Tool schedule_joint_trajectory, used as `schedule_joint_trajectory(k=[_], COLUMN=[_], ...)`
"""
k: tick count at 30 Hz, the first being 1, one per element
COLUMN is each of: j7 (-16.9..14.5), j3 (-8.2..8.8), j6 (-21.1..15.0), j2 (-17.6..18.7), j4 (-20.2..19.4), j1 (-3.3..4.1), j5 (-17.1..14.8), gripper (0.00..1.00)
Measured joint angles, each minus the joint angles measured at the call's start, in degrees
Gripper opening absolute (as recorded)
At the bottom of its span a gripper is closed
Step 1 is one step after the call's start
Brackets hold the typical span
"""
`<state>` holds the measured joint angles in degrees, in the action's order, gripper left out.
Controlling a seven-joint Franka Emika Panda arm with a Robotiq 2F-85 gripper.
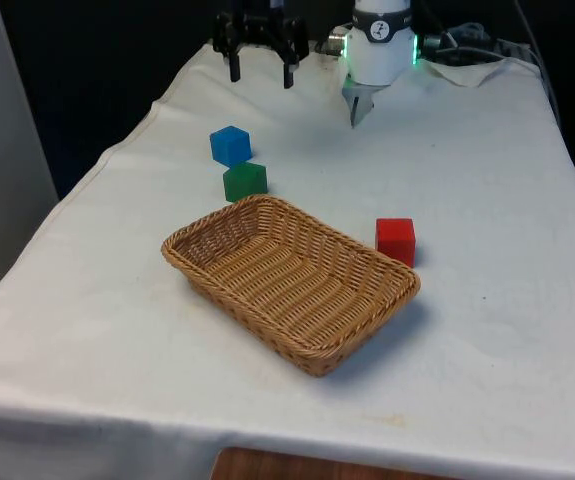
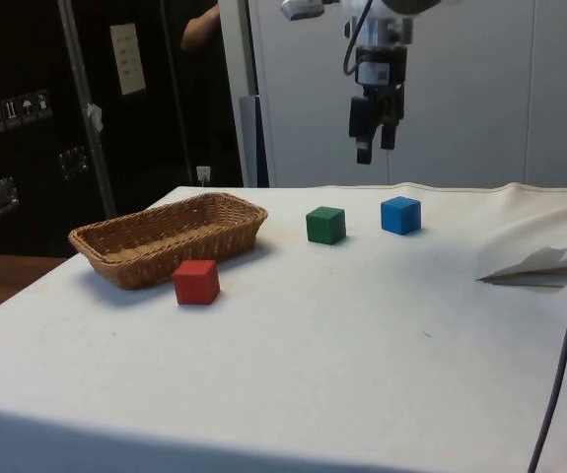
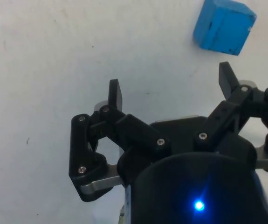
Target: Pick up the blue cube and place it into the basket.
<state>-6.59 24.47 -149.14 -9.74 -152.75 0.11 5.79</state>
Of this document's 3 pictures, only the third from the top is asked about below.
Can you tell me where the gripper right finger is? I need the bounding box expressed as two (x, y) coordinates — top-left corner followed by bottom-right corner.
(192, 62), (268, 174)

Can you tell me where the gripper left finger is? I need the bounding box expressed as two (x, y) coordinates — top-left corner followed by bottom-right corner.
(68, 79), (172, 203)

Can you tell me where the blue cube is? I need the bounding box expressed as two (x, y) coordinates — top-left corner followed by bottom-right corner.
(192, 0), (258, 57)

